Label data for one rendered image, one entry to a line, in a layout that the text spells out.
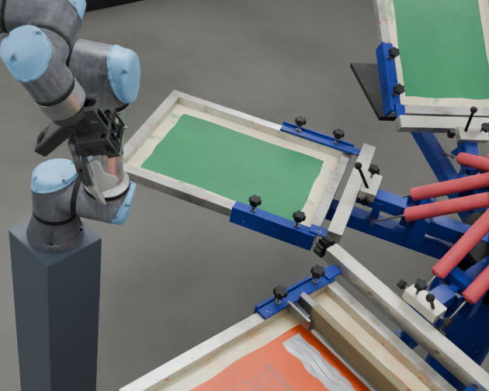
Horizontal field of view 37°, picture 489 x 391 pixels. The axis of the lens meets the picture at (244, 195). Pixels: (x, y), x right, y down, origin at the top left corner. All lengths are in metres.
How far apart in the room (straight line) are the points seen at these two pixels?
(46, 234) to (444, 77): 1.84
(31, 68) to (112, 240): 2.66
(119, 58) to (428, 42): 1.87
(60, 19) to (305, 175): 1.72
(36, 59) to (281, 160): 1.79
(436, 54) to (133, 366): 1.85
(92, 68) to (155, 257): 2.21
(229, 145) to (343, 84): 2.60
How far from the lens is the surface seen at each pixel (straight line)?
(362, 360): 2.10
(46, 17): 1.21
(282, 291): 2.17
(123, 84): 1.56
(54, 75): 1.17
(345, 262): 2.34
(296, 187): 2.71
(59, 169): 1.91
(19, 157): 4.27
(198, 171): 2.70
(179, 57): 5.29
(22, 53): 1.14
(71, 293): 2.12
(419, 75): 3.11
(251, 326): 2.15
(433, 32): 3.24
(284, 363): 2.14
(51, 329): 2.17
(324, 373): 2.14
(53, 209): 1.92
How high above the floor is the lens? 2.63
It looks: 40 degrees down
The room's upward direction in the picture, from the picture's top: 11 degrees clockwise
